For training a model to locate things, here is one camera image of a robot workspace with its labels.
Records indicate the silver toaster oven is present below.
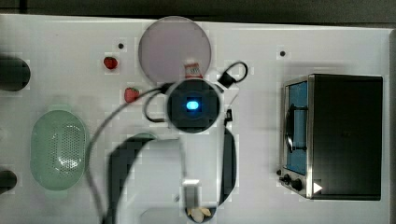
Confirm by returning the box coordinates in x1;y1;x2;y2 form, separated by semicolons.
276;74;383;201

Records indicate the blue cup with bananas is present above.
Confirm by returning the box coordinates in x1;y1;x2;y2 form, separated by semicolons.
185;207;217;223

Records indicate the red strawberry upper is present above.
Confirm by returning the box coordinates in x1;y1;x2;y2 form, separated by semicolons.
103;57;119;70

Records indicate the dark grey cup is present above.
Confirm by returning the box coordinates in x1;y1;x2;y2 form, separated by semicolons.
0;170;18;194

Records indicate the red strawberry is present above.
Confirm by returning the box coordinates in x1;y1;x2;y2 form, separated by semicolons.
103;57;119;70
124;88;140;104

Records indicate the grey round plate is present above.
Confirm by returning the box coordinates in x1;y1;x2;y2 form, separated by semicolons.
138;16;212;84

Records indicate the green plastic strainer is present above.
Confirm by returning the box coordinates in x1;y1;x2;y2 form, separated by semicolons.
30;105;89;192

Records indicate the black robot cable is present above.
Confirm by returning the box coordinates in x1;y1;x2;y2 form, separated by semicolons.
85;61;249;224

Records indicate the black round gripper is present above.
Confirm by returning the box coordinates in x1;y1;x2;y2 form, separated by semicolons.
166;79;220;133

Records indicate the red strawberry lower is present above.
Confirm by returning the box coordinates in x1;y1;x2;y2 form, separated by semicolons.
124;88;140;104

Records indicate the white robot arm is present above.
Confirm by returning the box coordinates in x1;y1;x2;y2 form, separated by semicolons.
103;78;239;224

